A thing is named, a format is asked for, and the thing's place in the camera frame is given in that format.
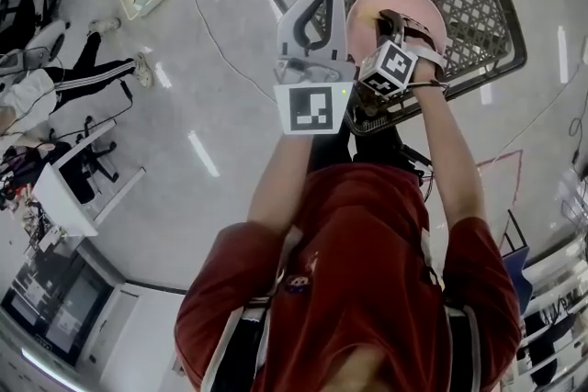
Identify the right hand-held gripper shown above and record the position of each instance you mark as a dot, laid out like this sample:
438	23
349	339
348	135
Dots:
390	66

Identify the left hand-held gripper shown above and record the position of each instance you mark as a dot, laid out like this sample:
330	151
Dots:
312	105

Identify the big pink plate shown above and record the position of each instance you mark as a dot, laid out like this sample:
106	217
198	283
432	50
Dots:
404	0

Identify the person's left forearm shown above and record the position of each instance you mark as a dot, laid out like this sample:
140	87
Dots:
280	183

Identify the person's right forearm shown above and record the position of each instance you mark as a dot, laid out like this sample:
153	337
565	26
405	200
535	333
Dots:
450	160

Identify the person's right hand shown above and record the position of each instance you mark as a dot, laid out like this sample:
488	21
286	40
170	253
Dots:
415	30

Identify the black waist device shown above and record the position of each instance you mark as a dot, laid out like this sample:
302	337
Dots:
415	160

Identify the person's red shirt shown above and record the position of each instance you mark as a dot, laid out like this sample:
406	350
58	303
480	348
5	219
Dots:
367	266

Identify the blue chair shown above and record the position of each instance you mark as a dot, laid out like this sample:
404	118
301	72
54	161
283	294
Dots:
516	271

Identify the white metal shelf rack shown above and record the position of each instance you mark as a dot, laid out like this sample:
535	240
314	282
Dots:
558	264

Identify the black office chair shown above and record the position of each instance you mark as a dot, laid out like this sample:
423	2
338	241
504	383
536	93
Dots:
50	2
87	170

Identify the white desk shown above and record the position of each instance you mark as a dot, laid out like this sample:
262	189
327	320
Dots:
64	202

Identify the dark glass cabinet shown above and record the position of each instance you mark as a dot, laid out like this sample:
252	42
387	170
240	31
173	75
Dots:
69	312

